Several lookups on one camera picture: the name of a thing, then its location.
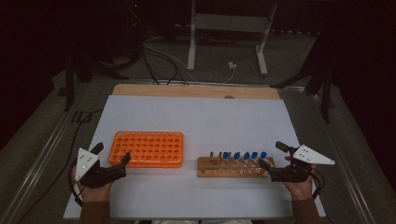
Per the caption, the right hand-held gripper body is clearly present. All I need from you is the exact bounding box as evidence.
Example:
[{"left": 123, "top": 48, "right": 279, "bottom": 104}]
[{"left": 269, "top": 145, "right": 336, "bottom": 184}]

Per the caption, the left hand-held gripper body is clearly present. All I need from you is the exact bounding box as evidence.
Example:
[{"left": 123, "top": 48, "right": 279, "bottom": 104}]
[{"left": 75, "top": 147, "right": 127, "bottom": 189}]

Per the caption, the orange test tube rack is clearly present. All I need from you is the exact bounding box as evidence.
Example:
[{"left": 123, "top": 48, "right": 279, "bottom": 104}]
[{"left": 107, "top": 131, "right": 185, "bottom": 169}]

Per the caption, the wooden test tube rack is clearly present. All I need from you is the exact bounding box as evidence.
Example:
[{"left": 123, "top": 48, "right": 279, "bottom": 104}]
[{"left": 196, "top": 151, "right": 276, "bottom": 179}]

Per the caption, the person's right hand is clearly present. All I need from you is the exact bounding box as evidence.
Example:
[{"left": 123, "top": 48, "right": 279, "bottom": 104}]
[{"left": 283, "top": 162, "right": 318, "bottom": 202}]

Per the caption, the person's left hand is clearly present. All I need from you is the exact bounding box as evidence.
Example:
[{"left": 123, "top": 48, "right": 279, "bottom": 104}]
[{"left": 70, "top": 165, "right": 114, "bottom": 203}]

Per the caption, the black tripod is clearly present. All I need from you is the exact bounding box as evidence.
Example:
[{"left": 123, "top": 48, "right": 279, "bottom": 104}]
[
  {"left": 64, "top": 46, "right": 130, "bottom": 112},
  {"left": 270, "top": 34, "right": 334, "bottom": 124}
]

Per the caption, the white table mat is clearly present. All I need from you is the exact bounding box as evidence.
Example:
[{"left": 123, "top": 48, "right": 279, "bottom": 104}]
[{"left": 63, "top": 94, "right": 327, "bottom": 220}]

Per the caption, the white metal stand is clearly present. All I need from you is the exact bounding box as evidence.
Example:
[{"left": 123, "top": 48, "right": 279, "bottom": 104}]
[{"left": 186, "top": 0, "right": 278, "bottom": 77}]

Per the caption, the dark equipment rack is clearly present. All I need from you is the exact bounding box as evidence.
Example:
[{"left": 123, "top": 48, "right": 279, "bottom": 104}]
[{"left": 124, "top": 0, "right": 148, "bottom": 63}]

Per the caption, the black floor cable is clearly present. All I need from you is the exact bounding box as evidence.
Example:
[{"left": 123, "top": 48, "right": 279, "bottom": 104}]
[
  {"left": 141, "top": 46, "right": 162, "bottom": 86},
  {"left": 146, "top": 46, "right": 190, "bottom": 87},
  {"left": 17, "top": 107, "right": 106, "bottom": 224}
]

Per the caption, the left hand-held gripper cable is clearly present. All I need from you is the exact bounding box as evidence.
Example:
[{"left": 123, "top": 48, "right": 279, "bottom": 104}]
[{"left": 67, "top": 161, "right": 84, "bottom": 208}]

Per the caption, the hand-held gripper cable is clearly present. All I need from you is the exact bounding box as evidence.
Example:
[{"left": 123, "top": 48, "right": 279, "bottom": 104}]
[
  {"left": 310, "top": 172, "right": 326, "bottom": 201},
  {"left": 67, "top": 161, "right": 84, "bottom": 208}
]

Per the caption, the right hand-held gripper cable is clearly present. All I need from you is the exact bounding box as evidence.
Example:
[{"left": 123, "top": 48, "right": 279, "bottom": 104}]
[{"left": 310, "top": 172, "right": 326, "bottom": 201}]

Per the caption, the white plug cable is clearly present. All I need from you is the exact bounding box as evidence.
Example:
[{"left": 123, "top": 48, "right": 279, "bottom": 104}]
[{"left": 221, "top": 67, "right": 238, "bottom": 85}]

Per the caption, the long white floor cable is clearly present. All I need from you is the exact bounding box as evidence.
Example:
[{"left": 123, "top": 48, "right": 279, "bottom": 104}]
[{"left": 143, "top": 39, "right": 200, "bottom": 83}]

